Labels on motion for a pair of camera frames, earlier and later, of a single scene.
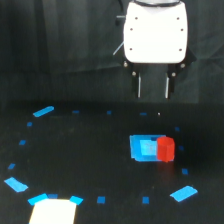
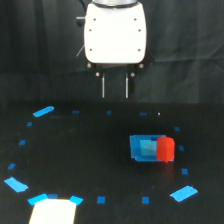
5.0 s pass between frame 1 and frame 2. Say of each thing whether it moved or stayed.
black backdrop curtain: stayed
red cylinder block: stayed
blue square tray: stayed
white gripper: moved
